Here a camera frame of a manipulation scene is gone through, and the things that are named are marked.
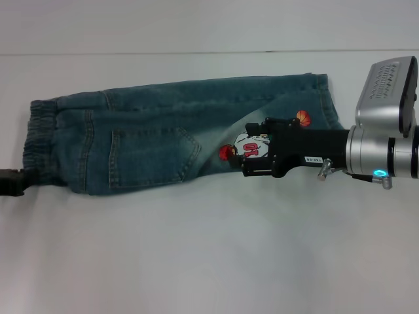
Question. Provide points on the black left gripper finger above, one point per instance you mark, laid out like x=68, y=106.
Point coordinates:
x=11, y=183

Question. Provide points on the blue denim shorts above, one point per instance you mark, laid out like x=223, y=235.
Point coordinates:
x=137, y=137

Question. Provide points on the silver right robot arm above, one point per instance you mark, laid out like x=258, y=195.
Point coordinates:
x=379, y=150

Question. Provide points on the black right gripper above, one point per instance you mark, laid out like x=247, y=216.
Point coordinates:
x=307, y=147

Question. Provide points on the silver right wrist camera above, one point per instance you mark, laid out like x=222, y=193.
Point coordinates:
x=383, y=95

